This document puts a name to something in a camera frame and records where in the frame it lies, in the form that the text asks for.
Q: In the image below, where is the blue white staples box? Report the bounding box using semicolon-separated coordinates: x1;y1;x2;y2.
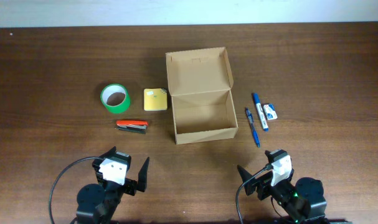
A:
263;103;278;120

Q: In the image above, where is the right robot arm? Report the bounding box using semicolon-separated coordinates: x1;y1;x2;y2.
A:
235;149;329;223

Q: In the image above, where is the blue white marker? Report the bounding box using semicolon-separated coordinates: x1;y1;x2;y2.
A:
252;93;269;132

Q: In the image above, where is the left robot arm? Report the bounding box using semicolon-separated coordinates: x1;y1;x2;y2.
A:
72;147;150;224

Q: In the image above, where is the red black stapler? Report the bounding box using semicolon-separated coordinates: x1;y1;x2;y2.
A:
116;120;148;134

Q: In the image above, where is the green tape roll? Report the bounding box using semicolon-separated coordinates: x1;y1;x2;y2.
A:
100;83;131;114

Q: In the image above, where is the left black cable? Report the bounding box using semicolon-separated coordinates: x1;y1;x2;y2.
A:
48;156;104;224

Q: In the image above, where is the brown cardboard box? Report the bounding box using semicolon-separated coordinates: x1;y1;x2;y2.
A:
166;47;238;144

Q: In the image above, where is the yellow sticky note pad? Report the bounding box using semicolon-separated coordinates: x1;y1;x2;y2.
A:
144;88;168;111

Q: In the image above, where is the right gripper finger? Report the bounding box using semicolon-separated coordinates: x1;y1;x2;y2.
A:
265;149;285;156
237;165;254;186

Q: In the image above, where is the blue ballpoint pen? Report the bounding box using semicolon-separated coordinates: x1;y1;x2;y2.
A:
245;108;260;148

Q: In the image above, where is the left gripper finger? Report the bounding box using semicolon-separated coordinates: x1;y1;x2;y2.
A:
136;157;150;192
100;146;116;159

